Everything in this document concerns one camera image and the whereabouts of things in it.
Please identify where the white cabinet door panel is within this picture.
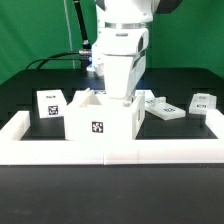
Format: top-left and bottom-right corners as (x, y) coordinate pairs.
(144, 90), (186, 120)

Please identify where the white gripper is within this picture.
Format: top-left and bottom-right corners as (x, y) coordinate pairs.
(104, 54), (146, 99)

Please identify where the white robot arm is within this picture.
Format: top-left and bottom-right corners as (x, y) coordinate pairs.
(92, 0), (183, 99)

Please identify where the white cabinet top block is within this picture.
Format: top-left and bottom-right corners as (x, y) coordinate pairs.
(37, 90), (67, 118)

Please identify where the black cable bundle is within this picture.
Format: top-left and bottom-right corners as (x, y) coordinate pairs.
(25, 49), (93, 70)

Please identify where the white cabinet body box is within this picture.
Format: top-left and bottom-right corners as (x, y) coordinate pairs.
(64, 88), (145, 141)

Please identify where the white cabinet door with knob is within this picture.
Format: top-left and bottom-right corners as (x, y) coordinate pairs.
(189, 93), (217, 115)

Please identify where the white U-shaped workspace frame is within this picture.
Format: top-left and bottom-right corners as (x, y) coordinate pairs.
(0, 111), (224, 165)

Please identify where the black corrugated hose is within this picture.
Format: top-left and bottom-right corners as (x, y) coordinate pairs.
(72, 0), (92, 51)

